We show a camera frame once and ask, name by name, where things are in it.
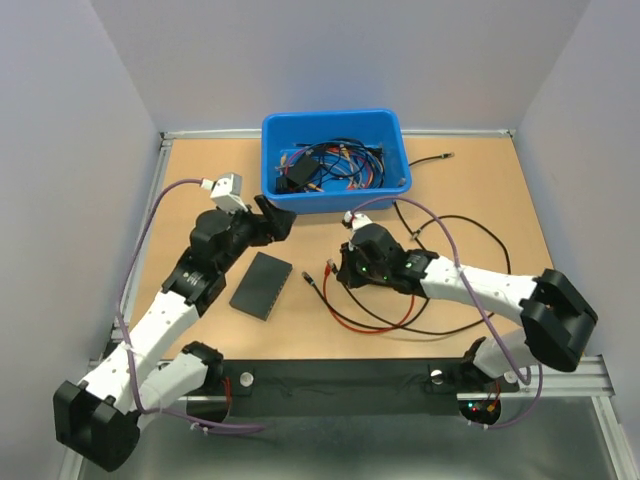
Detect red ethernet cable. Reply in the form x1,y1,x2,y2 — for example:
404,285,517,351
323,258,417,335

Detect black ethernet cable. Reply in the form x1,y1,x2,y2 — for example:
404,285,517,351
301,151,512,341

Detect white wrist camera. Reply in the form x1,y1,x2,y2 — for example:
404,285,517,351
200,173,248,214
341,211,372,233

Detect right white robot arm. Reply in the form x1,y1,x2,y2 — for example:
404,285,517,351
337,211,598,390

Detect front aluminium frame rail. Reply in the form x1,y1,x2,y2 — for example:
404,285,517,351
84,353,619,401

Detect purple camera cable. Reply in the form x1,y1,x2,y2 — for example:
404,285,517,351
117,178,266,435
349,196,545,431

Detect black power adapter in bin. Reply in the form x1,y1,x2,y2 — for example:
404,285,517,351
275,156,320,194

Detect black network switch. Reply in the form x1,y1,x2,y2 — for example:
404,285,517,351
229,252,293,321

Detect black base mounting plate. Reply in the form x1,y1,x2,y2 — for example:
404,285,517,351
187,358,519,418

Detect aluminium table edge rail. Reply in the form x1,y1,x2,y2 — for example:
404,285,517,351
102,132,173,357

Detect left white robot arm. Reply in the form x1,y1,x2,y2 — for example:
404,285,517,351
53,195,297,472

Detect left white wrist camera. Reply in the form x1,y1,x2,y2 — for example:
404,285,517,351
200,173,248,214

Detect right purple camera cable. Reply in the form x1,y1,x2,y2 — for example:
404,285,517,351
349,196,545,431

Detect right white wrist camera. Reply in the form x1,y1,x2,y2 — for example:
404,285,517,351
341,211,372,233

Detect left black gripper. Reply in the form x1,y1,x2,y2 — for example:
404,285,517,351
218,195,296,273

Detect tangled cables in bin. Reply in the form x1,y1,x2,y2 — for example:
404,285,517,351
273,139,389,194

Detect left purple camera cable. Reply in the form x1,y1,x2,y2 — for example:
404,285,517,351
117,178,266,435

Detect blue plastic bin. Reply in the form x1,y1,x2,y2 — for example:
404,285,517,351
261,109,412,214

